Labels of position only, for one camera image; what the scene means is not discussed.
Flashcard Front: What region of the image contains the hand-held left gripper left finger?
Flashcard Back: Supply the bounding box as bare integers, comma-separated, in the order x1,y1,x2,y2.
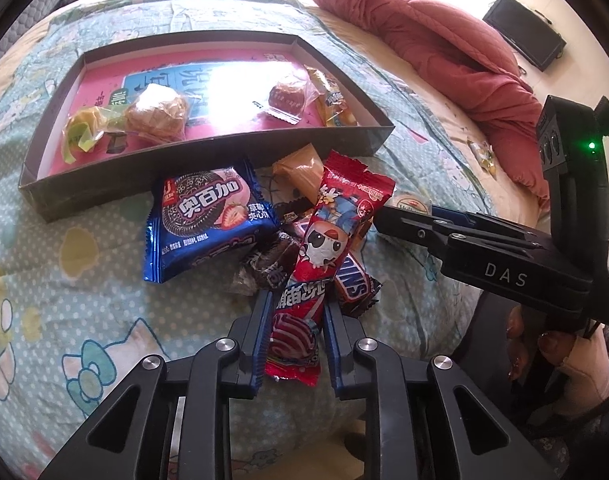
39,287,278,480

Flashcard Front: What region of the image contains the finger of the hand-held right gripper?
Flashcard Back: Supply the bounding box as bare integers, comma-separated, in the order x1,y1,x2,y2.
373,205,456,262
431,204,546,248

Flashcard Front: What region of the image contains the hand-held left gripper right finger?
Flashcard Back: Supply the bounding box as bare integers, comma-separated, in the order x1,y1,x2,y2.
321,302,555,480

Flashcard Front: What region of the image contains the brown chocolate bar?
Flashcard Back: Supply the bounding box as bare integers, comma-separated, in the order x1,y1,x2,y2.
277,200,384,319

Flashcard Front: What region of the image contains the red cartoon snack packet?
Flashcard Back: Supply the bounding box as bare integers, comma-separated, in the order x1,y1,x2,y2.
263,150,398,389

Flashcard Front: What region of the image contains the blue cookie packet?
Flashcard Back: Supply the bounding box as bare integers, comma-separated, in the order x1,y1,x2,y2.
143,159,283,284

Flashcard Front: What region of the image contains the yellow snack packet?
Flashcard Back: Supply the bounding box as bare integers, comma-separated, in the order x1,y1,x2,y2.
304,65,361,129

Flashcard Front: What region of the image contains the clear-wrapped brown cake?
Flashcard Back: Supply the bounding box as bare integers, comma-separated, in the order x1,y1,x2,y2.
257,72,321,124

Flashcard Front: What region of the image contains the shallow dark cardboard box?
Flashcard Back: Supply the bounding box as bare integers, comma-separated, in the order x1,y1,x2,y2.
18,30,396,224

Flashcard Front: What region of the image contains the clear-wrapped pale pastry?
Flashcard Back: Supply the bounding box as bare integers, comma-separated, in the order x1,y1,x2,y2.
123,82,191,144

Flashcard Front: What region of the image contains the green yellow snack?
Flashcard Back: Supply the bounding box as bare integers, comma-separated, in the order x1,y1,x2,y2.
59,102,131,166

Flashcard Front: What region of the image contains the person's right forearm pink sleeve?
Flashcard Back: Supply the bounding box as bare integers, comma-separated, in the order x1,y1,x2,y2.
559,327,609,403

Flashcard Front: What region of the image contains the person's right hand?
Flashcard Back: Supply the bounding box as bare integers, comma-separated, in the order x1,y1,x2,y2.
504,304,580,387

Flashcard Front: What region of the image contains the small round wrapped cake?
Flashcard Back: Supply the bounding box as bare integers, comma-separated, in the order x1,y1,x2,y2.
387,192,433,214

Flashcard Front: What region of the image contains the small green yellow candy packet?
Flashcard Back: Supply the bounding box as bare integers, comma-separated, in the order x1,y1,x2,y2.
466,139,498,179

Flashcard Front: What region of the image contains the dark brown crinkled snack packet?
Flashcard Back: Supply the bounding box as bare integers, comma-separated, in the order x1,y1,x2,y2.
231,232,303,297

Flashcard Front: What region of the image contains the bed with beige sheet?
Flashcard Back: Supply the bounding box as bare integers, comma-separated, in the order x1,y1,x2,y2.
0,0,550,461

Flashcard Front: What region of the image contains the orange wrapped cake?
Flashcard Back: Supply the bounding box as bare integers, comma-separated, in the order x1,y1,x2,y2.
271,142,326,192

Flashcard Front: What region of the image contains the black flat television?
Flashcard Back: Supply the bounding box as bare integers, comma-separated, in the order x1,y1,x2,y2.
481,0,568,72

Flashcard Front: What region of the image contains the pink quilt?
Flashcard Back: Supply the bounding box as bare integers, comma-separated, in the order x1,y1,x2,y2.
304,0,553,212

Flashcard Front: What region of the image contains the cartoon cat printed cloth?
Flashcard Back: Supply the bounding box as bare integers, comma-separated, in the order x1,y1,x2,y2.
0,0,495,461

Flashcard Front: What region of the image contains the grey quilted headboard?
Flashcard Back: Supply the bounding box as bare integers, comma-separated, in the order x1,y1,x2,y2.
0,0,52,63

